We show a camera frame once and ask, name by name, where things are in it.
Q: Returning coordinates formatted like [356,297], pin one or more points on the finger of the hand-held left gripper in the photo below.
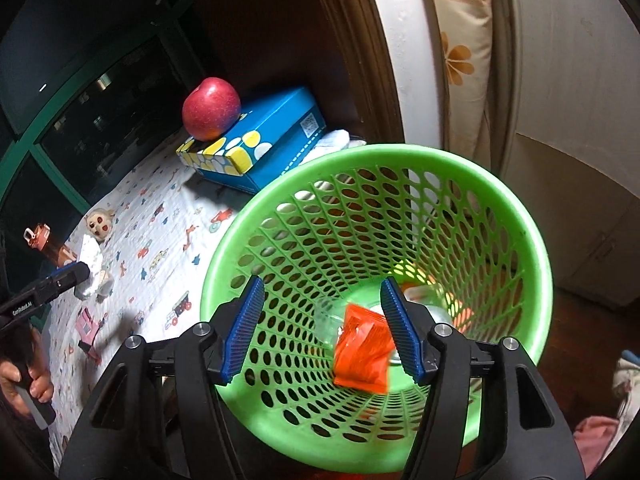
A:
[67,277]

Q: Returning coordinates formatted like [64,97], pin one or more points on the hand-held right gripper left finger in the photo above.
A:
[243,330]

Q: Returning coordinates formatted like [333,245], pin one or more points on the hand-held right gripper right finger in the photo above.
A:
[402,335]

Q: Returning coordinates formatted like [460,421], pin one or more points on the orange snack packet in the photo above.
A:
[362,355]

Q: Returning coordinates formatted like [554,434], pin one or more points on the clear plastic cup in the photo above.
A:
[327,320]

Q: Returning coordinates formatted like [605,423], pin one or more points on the green plastic basket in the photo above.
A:
[350,200]

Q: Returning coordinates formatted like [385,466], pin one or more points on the person's left hand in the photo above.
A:
[41,387]

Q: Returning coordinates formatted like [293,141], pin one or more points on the small clear food cup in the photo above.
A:
[105,282]

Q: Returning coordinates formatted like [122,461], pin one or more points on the orange water bottle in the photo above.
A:
[42,240]

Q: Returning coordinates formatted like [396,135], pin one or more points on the pink snack wrapper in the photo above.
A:
[87,327]

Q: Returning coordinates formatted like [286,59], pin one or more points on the white plush toy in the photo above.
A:
[99,225]

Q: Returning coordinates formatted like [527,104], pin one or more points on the printed white blanket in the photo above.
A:
[150,240]

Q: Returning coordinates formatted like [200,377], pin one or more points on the blue tissue box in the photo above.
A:
[280,135]

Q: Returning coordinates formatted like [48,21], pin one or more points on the white cloth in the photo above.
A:
[335,140]

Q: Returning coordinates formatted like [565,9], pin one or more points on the pink cloth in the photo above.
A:
[595,435]

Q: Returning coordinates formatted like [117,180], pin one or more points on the red apple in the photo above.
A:
[210,107]

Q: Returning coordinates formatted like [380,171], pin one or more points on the beige floral curtain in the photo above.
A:
[465,60]

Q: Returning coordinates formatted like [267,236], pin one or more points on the white cabinet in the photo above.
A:
[575,110]

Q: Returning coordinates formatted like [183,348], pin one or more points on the green window frame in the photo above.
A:
[17,159]

